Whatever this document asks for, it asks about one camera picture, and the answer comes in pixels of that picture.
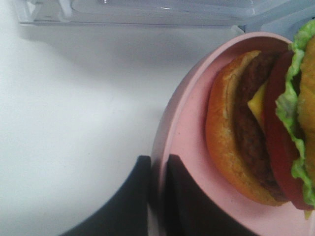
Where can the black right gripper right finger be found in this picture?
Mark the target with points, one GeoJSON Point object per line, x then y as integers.
{"type": "Point", "coordinates": [189, 212]}

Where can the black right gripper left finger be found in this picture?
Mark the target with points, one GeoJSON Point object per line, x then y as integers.
{"type": "Point", "coordinates": [126, 213]}

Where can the pink round plate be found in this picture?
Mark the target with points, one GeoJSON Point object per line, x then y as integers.
{"type": "Point", "coordinates": [181, 132]}

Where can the burger with lettuce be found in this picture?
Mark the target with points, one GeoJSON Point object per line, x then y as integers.
{"type": "Point", "coordinates": [260, 125]}

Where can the white microwave oven body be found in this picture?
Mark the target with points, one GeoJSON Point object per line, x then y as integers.
{"type": "Point", "coordinates": [253, 15]}

